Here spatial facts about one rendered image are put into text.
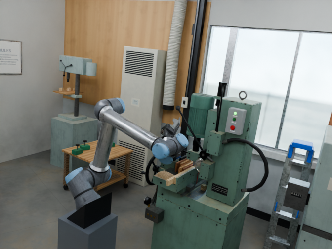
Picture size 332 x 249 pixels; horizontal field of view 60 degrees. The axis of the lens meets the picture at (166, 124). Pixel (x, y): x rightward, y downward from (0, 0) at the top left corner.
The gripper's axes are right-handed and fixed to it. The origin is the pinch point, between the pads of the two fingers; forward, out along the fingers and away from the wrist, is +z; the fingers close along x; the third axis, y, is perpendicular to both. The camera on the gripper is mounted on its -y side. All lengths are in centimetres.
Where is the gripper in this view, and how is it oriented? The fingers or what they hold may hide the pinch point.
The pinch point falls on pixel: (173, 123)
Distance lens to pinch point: 202.7
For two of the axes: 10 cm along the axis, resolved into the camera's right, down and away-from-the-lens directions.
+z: 1.1, -6.5, 7.5
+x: -6.7, 5.1, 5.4
